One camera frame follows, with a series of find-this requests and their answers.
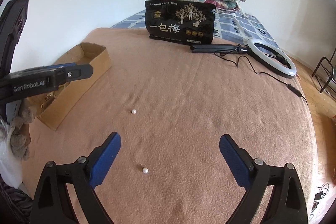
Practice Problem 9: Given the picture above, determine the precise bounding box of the left hand in glove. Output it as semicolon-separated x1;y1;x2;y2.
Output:
10;99;37;160

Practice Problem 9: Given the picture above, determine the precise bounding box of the open cardboard box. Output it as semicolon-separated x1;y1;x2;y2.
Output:
27;42;113;131

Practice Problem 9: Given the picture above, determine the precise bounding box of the black clothes rack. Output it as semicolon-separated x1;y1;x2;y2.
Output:
311;50;335;100

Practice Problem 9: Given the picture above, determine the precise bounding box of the black folded tripod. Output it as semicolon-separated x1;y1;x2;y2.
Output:
190;44;250;54

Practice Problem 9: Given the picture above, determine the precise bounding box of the blue checked bed sheet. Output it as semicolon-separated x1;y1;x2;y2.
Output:
111;10;278;48

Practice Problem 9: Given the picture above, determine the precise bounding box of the black ring light cable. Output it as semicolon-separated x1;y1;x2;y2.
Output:
213;52;308;105

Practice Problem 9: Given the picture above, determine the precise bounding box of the white ring light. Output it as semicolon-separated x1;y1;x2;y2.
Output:
247;39;297;79

